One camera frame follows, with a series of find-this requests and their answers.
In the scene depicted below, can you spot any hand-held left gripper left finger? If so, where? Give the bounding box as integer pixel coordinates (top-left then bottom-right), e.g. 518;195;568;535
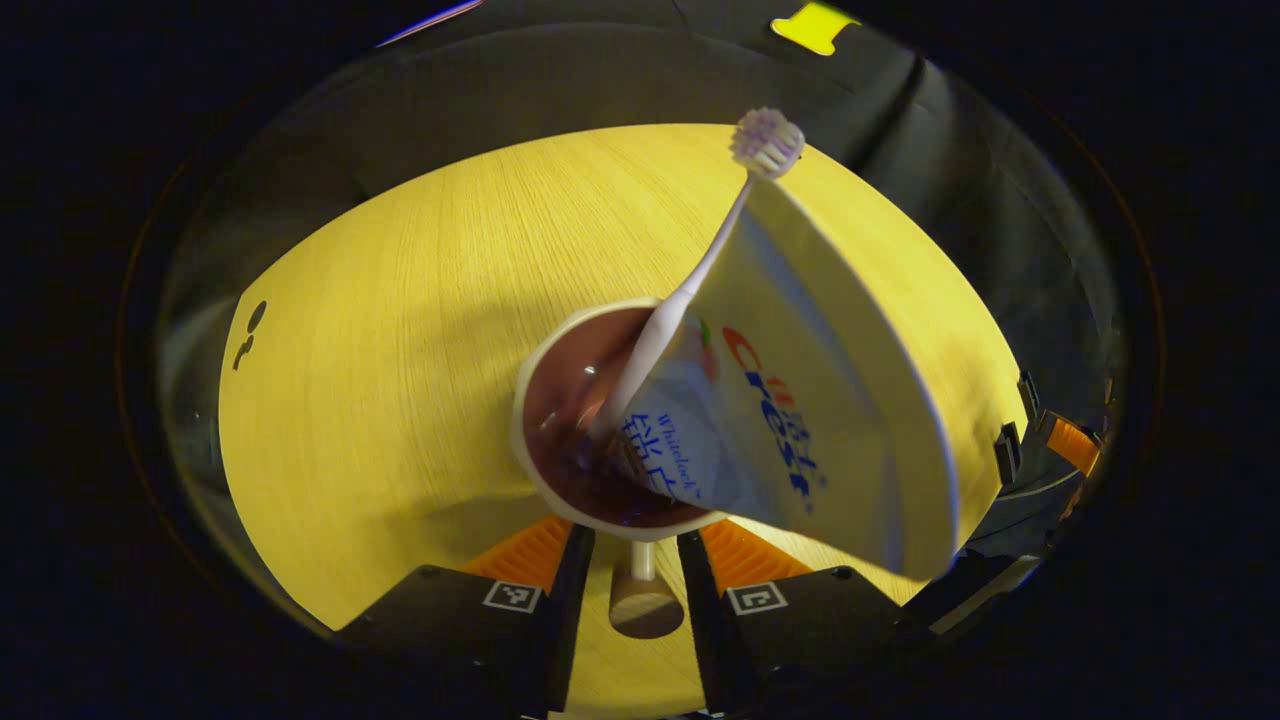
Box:
335;515;598;719

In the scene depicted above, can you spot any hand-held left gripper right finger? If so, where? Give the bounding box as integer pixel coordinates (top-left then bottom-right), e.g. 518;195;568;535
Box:
676;518;936;716

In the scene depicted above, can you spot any white toothpaste tube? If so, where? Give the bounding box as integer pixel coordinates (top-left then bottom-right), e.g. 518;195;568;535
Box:
615;178;963;583

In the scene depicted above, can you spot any beige cup with wooden handle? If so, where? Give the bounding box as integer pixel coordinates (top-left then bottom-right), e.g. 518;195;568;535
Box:
510;297;736;641

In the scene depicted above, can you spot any white toothbrush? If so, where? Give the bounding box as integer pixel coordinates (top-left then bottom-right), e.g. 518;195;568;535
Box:
590;107;806;441

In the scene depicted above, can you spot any wooden desktop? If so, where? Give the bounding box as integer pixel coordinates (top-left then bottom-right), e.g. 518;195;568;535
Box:
218;123;1031;720

